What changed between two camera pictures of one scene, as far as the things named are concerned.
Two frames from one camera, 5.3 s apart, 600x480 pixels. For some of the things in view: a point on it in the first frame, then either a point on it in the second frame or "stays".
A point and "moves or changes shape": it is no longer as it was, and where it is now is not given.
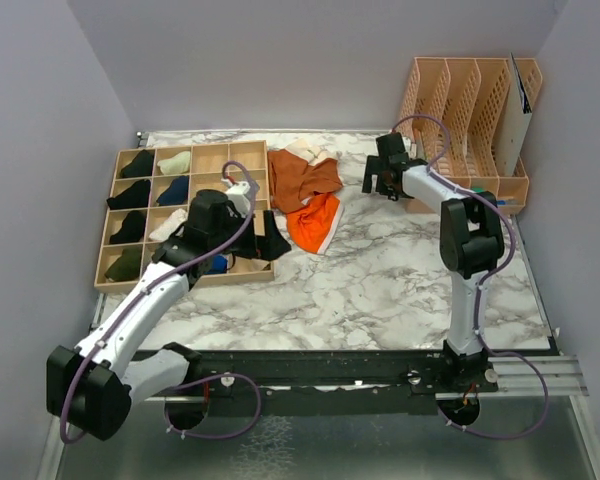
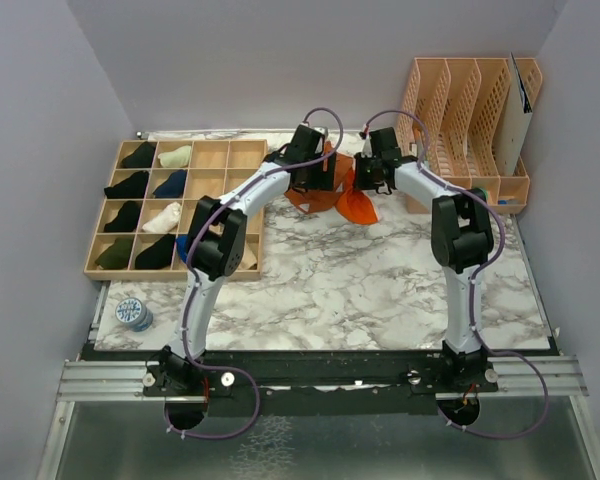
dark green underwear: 127,267 -> 117,256
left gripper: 267,246 -> 322,180
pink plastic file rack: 453,112 stays
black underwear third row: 132,228 -> 127,218
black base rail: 382,383 stays
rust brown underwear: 291,179 moves or changes shape
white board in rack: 513,125 stays
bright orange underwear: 312,226 -> 355,204
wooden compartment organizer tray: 148,204 stays
